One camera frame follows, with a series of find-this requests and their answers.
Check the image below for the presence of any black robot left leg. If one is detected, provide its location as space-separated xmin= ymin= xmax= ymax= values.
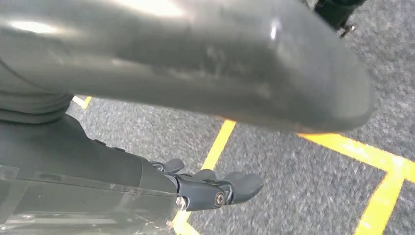
xmin=314 ymin=0 xmax=368 ymax=39

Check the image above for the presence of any yellow floor tape mark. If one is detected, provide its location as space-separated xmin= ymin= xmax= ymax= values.
xmin=172 ymin=118 xmax=415 ymax=235
xmin=71 ymin=94 xmax=92 ymax=110

